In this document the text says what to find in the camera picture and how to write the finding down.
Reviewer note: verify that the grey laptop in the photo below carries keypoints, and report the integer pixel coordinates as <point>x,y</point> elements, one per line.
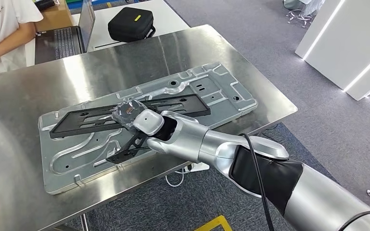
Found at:
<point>63,41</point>

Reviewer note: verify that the white power strip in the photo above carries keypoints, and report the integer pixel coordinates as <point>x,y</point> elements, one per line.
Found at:
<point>201,166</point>

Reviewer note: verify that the stainless steel workbench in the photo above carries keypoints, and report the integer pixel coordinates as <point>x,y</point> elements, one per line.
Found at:
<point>28,95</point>

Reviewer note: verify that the white lit display stand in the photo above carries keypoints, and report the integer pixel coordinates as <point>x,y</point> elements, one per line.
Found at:
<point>341,38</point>

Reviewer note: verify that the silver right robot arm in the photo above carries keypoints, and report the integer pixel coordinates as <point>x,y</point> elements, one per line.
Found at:
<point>188,140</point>

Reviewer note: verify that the brown cardboard box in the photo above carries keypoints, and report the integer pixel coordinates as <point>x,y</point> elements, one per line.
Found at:
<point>54,17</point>

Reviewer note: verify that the stamped grey metal panel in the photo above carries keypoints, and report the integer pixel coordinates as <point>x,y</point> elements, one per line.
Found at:
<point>76,165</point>

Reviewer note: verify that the white table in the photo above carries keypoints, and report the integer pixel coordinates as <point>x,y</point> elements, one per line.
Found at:
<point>169,16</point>

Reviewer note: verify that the black license plate frame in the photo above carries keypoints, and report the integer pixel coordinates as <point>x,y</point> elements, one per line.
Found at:
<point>63,127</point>

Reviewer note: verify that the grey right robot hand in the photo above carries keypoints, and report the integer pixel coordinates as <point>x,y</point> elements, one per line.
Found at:
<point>126,111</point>

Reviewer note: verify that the person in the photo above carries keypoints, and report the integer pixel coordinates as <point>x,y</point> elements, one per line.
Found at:
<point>6,19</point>

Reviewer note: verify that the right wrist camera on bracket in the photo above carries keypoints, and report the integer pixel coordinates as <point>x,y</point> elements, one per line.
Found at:
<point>124,153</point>

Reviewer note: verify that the black zip case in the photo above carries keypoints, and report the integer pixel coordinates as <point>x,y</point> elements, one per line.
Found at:
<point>130,24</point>

